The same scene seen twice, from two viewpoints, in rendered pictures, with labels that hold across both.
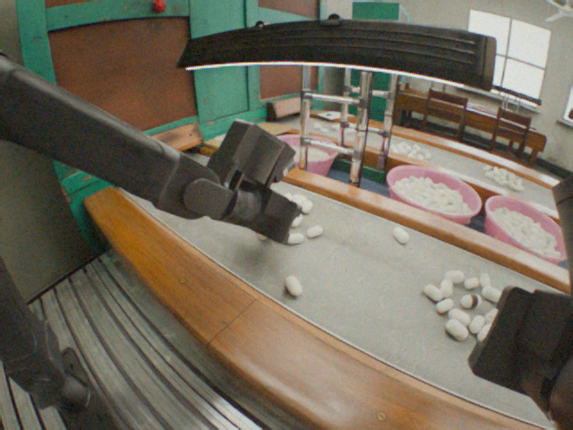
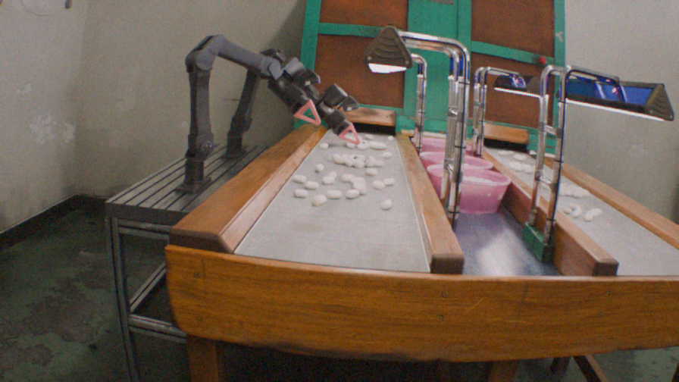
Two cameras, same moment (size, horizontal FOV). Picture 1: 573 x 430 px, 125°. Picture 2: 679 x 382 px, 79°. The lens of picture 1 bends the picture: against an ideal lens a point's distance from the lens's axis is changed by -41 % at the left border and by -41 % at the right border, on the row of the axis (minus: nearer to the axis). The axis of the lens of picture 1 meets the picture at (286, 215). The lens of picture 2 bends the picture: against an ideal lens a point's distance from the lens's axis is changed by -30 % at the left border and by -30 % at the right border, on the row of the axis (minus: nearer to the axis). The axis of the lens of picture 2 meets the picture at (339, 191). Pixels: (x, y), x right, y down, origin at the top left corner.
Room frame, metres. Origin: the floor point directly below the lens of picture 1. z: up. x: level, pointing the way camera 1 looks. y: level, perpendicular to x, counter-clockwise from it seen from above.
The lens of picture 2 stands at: (-0.84, -1.72, 1.02)
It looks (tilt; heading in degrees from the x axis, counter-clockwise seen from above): 12 degrees down; 56
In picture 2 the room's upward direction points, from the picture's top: 5 degrees clockwise
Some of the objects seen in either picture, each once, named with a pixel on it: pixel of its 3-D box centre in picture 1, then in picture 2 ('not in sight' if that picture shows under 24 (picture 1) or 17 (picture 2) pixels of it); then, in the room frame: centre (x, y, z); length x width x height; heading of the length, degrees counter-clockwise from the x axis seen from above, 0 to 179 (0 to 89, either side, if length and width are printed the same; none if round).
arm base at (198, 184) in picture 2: not in sight; (194, 172); (-0.31, -0.17, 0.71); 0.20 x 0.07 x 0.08; 55
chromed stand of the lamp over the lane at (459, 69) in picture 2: not in sight; (418, 138); (-0.06, -0.84, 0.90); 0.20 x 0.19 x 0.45; 53
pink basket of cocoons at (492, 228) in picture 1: (521, 237); (468, 189); (0.36, -0.61, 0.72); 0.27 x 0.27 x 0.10
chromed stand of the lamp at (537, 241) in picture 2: not in sight; (575, 160); (0.27, -1.07, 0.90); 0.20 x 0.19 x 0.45; 53
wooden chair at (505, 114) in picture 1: (512, 161); not in sight; (1.74, -2.15, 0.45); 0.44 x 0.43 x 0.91; 75
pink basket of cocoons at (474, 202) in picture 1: (430, 202); (455, 172); (0.53, -0.39, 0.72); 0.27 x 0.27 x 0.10
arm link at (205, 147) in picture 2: not in sight; (197, 150); (-0.30, -0.17, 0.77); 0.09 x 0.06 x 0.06; 97
